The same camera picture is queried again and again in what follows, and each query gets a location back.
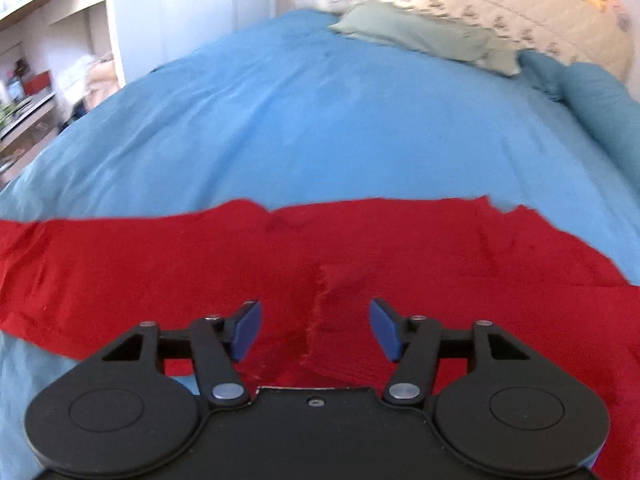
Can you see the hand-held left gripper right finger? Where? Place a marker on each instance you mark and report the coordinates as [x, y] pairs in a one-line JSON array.
[[386, 331]]

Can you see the green pillow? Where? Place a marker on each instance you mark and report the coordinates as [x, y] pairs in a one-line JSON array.
[[425, 32]]

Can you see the white shelf unit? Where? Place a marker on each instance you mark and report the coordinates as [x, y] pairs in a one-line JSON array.
[[45, 60]]

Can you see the blue rolled blanket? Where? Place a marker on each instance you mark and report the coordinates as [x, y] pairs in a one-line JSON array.
[[585, 95]]

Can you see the red garment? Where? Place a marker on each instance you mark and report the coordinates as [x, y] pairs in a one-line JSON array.
[[450, 270]]

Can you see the red box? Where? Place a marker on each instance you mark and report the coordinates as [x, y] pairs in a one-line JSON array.
[[36, 82]]

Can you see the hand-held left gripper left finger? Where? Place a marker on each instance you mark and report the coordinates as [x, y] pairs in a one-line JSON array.
[[247, 330]]

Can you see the blue bed sheet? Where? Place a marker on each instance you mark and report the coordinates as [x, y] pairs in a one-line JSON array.
[[310, 125]]

